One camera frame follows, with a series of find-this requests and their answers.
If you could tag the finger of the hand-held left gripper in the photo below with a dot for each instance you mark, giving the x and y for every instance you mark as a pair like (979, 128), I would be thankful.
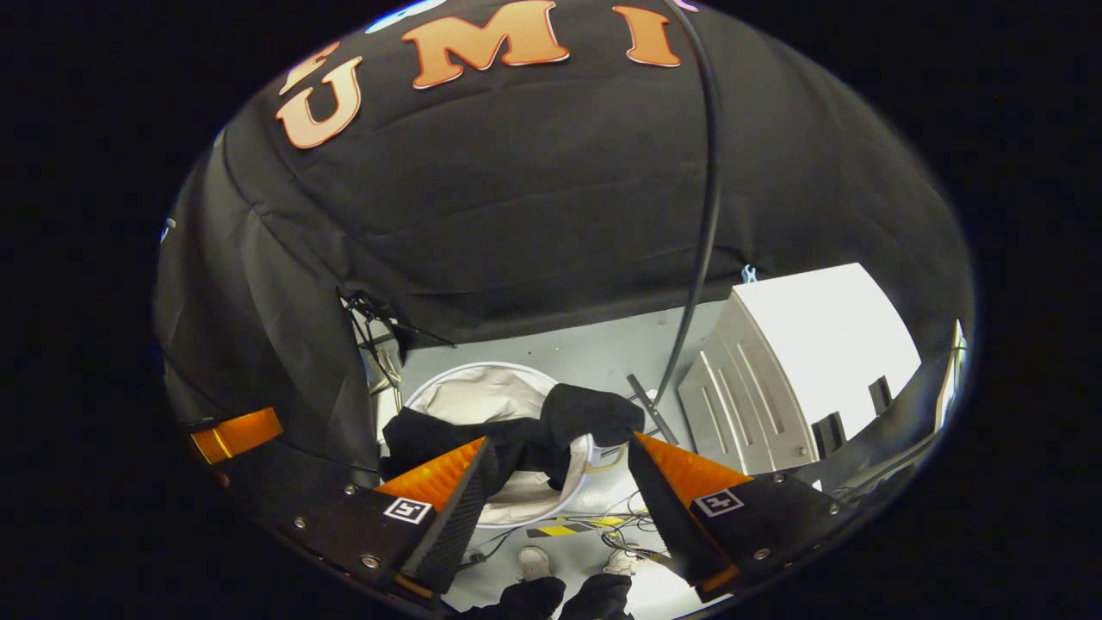
(237, 433)

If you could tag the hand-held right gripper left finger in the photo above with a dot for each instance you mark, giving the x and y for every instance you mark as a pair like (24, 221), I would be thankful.
(456, 521)

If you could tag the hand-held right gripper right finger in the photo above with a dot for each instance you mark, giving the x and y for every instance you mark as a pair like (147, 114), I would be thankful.
(667, 517)

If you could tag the white laundry hamper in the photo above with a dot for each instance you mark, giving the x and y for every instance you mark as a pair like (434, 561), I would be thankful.
(482, 396)

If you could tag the black knit garment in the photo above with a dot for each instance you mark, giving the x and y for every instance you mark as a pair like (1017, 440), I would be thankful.
(585, 413)

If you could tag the black metal clothes rack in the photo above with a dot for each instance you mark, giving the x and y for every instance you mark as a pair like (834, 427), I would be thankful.
(711, 198)

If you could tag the white shoe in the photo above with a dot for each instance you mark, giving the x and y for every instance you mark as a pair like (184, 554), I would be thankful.
(620, 561)
(534, 564)

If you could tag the person's black trousers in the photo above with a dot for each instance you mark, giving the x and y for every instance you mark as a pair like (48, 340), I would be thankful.
(525, 598)

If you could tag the yellow black floor tape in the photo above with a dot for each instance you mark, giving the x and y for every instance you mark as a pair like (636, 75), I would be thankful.
(560, 530)

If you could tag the black tripod stand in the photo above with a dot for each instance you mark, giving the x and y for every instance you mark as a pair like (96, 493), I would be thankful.
(379, 314)

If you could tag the white cabinet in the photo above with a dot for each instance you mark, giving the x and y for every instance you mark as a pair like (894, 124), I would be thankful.
(818, 344)

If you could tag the black backdrop cloth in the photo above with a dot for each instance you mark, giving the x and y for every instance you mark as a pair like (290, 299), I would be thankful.
(516, 215)

